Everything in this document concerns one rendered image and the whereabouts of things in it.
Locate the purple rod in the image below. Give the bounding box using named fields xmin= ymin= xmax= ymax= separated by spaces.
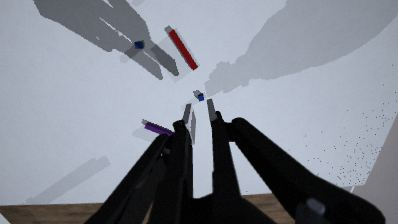
xmin=145 ymin=123 xmax=174 ymax=136

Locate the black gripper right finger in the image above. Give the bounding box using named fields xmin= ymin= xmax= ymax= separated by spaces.
xmin=207 ymin=99 xmax=386 ymax=224

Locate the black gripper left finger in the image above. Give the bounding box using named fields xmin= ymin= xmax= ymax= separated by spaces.
xmin=83 ymin=103 xmax=196 ymax=224

